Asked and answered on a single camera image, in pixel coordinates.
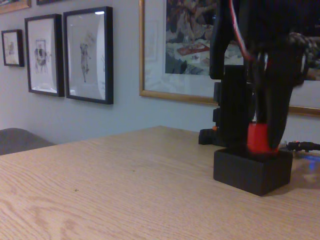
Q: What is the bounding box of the red cube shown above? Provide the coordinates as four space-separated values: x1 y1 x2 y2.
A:
246 121 280 154

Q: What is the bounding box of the black box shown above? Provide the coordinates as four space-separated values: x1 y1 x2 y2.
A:
213 147 294 197

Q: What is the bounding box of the large gold framed painting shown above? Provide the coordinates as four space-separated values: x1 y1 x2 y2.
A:
138 0 320 118

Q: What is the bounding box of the red white servo cable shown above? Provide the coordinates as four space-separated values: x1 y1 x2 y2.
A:
228 0 254 61

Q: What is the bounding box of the black power cable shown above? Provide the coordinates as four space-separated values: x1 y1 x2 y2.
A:
287 141 320 152

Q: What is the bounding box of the large black picture frame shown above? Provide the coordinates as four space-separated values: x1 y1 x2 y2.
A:
62 6 114 105

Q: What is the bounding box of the medium black picture frame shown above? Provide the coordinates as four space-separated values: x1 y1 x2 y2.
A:
24 13 66 98

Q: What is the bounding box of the dark picture frame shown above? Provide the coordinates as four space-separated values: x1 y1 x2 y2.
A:
36 0 66 6

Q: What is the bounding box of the small black picture frame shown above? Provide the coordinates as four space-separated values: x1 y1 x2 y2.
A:
1 29 25 68

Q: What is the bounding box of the gold picture frame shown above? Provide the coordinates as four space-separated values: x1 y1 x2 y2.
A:
0 0 32 15

